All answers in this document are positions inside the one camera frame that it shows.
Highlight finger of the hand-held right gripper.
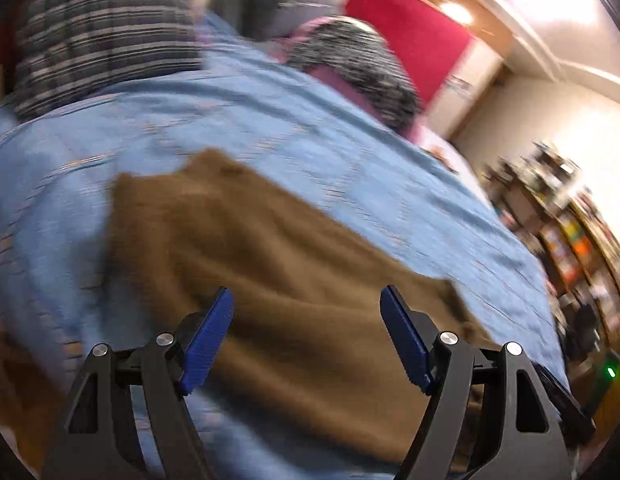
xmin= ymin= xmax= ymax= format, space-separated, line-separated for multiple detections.
xmin=534 ymin=362 xmax=596 ymax=448

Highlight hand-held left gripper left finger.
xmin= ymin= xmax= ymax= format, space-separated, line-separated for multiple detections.
xmin=42 ymin=286 xmax=235 ymax=480

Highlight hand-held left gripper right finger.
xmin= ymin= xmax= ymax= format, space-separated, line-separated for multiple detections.
xmin=380 ymin=285 xmax=573 ymax=480

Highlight brown fleece pants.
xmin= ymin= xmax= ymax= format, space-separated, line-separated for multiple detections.
xmin=107 ymin=149 xmax=500 ymax=476

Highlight black office chair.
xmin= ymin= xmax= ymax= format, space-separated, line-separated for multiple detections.
xmin=560 ymin=300 xmax=605 ymax=361

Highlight wooden bookshelf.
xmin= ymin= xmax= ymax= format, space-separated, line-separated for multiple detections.
xmin=482 ymin=142 xmax=620 ymax=341

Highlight blue patterned blanket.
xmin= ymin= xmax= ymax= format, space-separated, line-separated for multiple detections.
xmin=0 ymin=10 xmax=573 ymax=480

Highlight pink quilt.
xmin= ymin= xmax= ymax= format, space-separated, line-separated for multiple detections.
xmin=277 ymin=15 xmax=455 ymax=161

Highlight wooden wardrobe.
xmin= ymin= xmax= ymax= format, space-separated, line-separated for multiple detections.
xmin=365 ymin=0 xmax=515 ymax=138

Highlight leopard print cloth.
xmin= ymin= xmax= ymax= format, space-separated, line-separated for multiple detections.
xmin=285 ymin=16 xmax=423 ymax=133

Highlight red mattress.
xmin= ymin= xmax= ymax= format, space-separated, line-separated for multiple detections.
xmin=344 ymin=0 xmax=478 ymax=111

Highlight dark plaid pillow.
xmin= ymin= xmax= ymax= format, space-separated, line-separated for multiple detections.
xmin=12 ymin=0 xmax=205 ymax=118

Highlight grey padded headboard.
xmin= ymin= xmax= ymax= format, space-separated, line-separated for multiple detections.
xmin=210 ymin=0 xmax=345 ymax=41

